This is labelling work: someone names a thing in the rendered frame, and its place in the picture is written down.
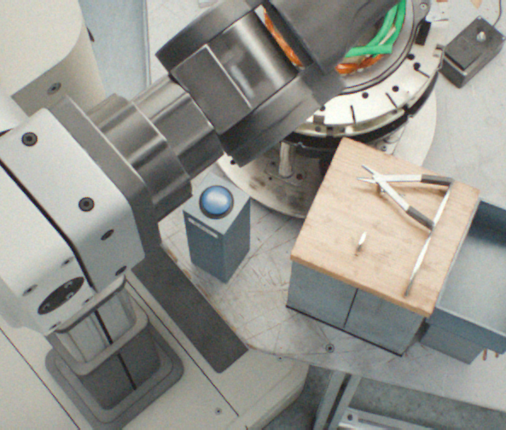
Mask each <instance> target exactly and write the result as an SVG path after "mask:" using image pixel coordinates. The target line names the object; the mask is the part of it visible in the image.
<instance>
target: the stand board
mask: <svg viewBox="0 0 506 430"><path fill-rule="evenodd" d="M361 165H365V166H367V167H368V168H370V169H372V170H374V171H377V172H379V173H380V174H381V175H388V174H392V175H422V174H428V175H434V176H441V177H445V176H444V175H441V174H438V173H436V172H434V171H430V170H428V169H425V168H422V167H420V166H417V165H414V164H412V163H409V162H407V161H404V160H401V159H399V158H396V157H394V156H391V155H389V154H387V153H385V152H382V151H380V150H378V149H376V148H372V147H369V146H367V145H364V144H362V143H360V142H356V141H354V140H352V139H349V138H346V137H342V139H341V141H340V144H339V147H338V149H337V151H336V153H335V155H334V158H333V160H332V162H331V165H330V166H329V168H328V170H327V173H326V175H325V177H324V179H323V182H322V184H321V186H320V188H319V190H318V192H317V195H316V198H315V200H314V201H313V204H312V207H311V210H310V211H309V214H308V216H307V218H306V220H305V223H304V225H303V227H302V229H301V231H300V232H299V234H298V236H297V240H296V242H295V243H294V247H293V249H292V251H291V253H290V257H289V259H290V260H293V261H294V262H297V263H300V264H303V265H305V266H308V267H310V268H312V269H314V270H315V271H317V272H320V273H322V274H324V275H326V276H331V277H333V278H335V279H337V280H339V281H342V282H344V283H347V284H349V285H353V286H354V287H356V288H360V289H362V290H363V291H364V292H366V293H370V294H373V295H375V296H377V297H380V298H382V299H385V300H387V301H391V302H393V303H394V304H395V305H398V306H400V307H403V308H405V309H408V310H410V311H413V312H415V313H419V314H421V315H422V316H423V317H426V318H429V316H431V315H432V313H433V308H434V306H435V304H436V301H437V299H438V297H439V292H440V289H441V288H442V285H443V283H444V280H445V277H446V275H447V272H448V270H449V267H450V265H451V263H452V261H453V259H454V257H455V254H456V251H457V247H458V245H459V242H460V240H461V238H462V234H463V232H464V230H465V229H466V227H467V224H468V221H469V219H470V216H471V214H472V211H473V208H474V204H476V202H477V200H478V198H479V195H480V189H478V188H476V187H473V186H471V185H468V184H466V183H462V182H459V181H457V180H456V181H455V182H454V185H453V187H452V188H451V192H450V194H449V196H448V199H447V201H446V203H445V207H444V210H443V212H442V214H440V217H439V220H438V223H437V224H436V227H435V229H434V233H433V236H432V238H431V241H430V242H429V245H428V247H427V249H426V251H425V253H424V256H423V258H422V261H421V264H420V266H419V269H418V271H417V273H416V277H415V280H414V282H413V284H412V287H411V289H410V292H409V294H408V297H407V298H406V299H405V298H403V294H404V291H405V289H406V287H407V284H409V282H410V278H411V275H412V273H413V270H414V269H415V266H416V262H417V260H418V259H419V256H420V253H421V250H422V247H423V245H424V242H425V240H426V239H427V236H428V234H429V232H430V229H427V228H426V227H425V226H423V225H421V224H420V223H418V222H417V221H416V220H415V219H413V218H411V217H410V216H408V215H407V214H406V212H405V211H404V210H403V209H402V208H401V207H400V205H399V204H398V203H396V202H395V201H394V200H393V199H392V198H391V197H390V196H389V195H388V194H387V193H385V194H384V196H383V198H381V197H380V195H381V191H382V187H381V186H380V185H379V184H372V183H366V182H363V181H359V180H357V177H364V178H370V179H372V176H373V175H372V174H370V173H369V172H368V171H366V170H365V169H363V167H361ZM388 185H389V186H390V187H391V188H392V189H393V190H394V191H395V192H398V193H400V194H402V195H405V197H402V196H401V197H402V198H403V199H404V200H405V201H406V202H407V203H408V204H409V205H411V206H412V207H413V208H415V209H416V210H417V211H419V212H420V213H422V214H423V215H424V216H426V217H427V218H430V219H431V220H433V221H434V219H435V217H436V214H437V212H438V210H439V205H440V203H442V201H443V199H444V197H445V193H446V190H447V189H448V186H446V187H444V185H440V186H437V184H433V185H431V183H425V184H424V183H420V182H412V183H389V184H388ZM364 231H367V232H368V233H367V236H366V238H365V241H364V244H363V246H362V248H361V251H360V253H359V255H358V256H357V255H355V254H354V253H355V250H357V248H358V244H359V242H360V241H361V238H362V236H363V233H364Z"/></svg>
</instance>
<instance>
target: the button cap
mask: <svg viewBox="0 0 506 430"><path fill-rule="evenodd" d="M202 205H203V207H204V209H205V210H206V212H208V213H209V214H212V215H215V216H218V215H221V214H224V213H225V212H227V211H228V210H229V209H230V205H231V197H230V193H229V192H228V191H226V190H225V189H223V188H220V187H212V188H210V189H208V190H207V191H206V192H205V193H204V195H203V197H202Z"/></svg>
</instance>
